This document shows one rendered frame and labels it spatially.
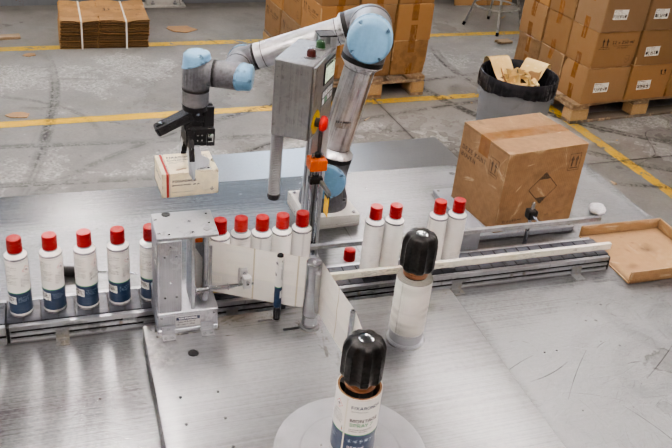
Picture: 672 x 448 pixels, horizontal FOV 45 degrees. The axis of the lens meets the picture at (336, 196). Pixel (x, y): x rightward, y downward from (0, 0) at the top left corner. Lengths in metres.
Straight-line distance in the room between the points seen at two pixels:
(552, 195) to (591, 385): 0.74
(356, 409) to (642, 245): 1.41
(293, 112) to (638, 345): 1.07
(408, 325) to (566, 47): 4.13
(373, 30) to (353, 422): 1.01
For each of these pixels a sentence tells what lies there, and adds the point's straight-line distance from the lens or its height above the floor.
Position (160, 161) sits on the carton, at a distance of 2.39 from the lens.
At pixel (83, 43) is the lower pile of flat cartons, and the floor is 0.04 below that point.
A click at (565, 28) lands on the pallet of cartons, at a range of 5.86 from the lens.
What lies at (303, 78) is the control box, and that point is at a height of 1.44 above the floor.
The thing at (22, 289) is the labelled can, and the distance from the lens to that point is 2.01.
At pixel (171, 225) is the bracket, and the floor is 1.14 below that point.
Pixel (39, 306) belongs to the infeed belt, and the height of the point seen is 0.88.
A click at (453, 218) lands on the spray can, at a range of 2.19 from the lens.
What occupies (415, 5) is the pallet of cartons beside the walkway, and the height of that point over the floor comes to 0.64.
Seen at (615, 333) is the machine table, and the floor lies 0.83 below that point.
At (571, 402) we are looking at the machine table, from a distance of 2.03.
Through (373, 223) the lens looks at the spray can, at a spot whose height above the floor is 1.04.
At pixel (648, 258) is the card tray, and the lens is 2.66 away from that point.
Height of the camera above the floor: 2.11
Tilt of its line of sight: 29 degrees down
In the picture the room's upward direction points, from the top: 6 degrees clockwise
